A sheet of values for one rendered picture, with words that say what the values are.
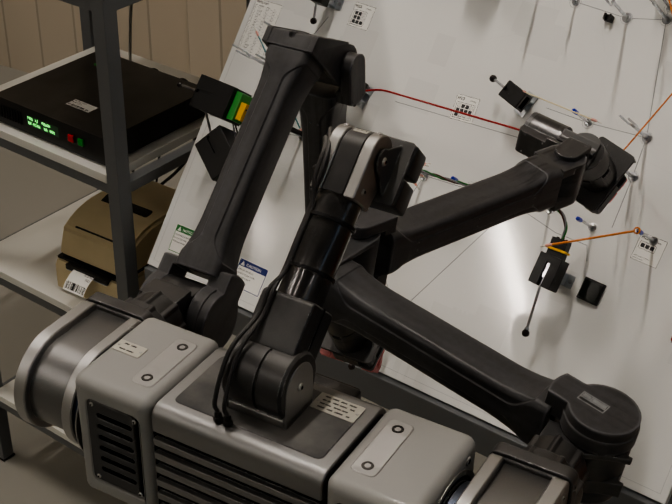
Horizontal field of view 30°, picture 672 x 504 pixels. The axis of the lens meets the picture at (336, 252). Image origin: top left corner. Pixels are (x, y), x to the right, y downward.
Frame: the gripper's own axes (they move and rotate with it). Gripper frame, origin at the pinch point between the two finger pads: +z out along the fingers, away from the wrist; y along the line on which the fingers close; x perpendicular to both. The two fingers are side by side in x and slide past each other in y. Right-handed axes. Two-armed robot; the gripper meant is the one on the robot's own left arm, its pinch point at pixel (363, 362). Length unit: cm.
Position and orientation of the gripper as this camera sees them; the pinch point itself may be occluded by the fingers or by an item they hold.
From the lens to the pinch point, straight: 209.2
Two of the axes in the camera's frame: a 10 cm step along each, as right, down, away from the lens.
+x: -4.4, 8.1, -3.8
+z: 2.3, 5.1, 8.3
